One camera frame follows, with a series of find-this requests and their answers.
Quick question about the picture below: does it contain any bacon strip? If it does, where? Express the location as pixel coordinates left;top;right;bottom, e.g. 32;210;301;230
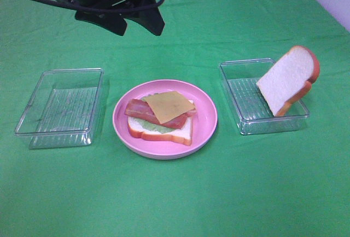
185;108;197;117
124;99;189;129

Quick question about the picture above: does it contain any yellow cheese slice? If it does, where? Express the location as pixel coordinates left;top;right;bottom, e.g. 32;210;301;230
142;91;196;124

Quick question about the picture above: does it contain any green lettuce leaf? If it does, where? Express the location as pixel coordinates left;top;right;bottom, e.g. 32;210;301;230
138;96;173;134

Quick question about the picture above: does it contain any bread slice from tray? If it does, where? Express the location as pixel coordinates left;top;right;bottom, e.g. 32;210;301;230
127;116;194;146

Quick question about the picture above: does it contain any left clear plastic tray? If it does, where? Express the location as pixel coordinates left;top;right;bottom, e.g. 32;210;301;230
14;68;104;149

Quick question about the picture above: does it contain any clear plastic tray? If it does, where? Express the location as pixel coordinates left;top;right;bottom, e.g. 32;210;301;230
219;58;310;135
14;68;104;149

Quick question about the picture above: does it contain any right clear plastic tray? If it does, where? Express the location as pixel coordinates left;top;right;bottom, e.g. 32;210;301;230
219;58;310;135

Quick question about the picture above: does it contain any pink round plate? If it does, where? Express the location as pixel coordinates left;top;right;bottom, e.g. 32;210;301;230
112;79;218;160

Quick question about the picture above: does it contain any green tablecloth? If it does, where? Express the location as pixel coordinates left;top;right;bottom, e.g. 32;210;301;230
1;0;349;236

